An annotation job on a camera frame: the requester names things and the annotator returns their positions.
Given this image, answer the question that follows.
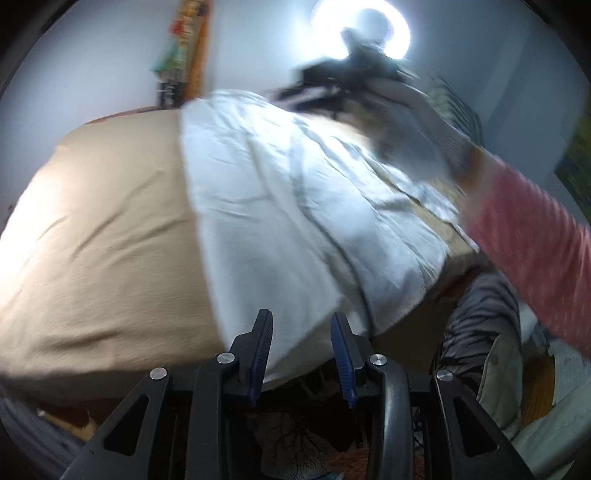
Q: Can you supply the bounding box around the right hand in white glove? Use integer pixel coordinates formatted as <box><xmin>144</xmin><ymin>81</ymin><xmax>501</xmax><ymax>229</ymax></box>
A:
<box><xmin>344</xmin><ymin>79</ymin><xmax>475</xmax><ymax>182</ymax></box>

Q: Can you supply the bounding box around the beige bed blanket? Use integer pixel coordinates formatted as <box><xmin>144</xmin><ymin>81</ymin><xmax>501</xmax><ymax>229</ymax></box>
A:
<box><xmin>1</xmin><ymin>110</ymin><xmax>223</xmax><ymax>401</ymax></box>

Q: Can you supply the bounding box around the white cotton garment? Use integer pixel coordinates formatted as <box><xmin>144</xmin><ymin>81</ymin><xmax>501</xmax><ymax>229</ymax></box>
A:
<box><xmin>179</xmin><ymin>90</ymin><xmax>478</xmax><ymax>388</ymax></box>

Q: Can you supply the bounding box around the green striped pillow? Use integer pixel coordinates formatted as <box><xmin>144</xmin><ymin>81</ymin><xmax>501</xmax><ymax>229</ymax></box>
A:
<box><xmin>428</xmin><ymin>77</ymin><xmax>484</xmax><ymax>146</ymax></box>

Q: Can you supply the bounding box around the folded tripod with colourful cloth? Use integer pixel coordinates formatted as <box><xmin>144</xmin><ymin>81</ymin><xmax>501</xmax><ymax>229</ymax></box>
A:
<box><xmin>151</xmin><ymin>0</ymin><xmax>213</xmax><ymax>109</ymax></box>

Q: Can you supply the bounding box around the white ring light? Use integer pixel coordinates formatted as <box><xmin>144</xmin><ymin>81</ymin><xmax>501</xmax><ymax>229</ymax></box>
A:
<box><xmin>310</xmin><ymin>0</ymin><xmax>412</xmax><ymax>60</ymax></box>

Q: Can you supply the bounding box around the grey pleated skirt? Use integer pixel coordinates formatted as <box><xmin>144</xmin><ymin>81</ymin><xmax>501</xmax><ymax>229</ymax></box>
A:
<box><xmin>434</xmin><ymin>272</ymin><xmax>521</xmax><ymax>394</ymax></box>

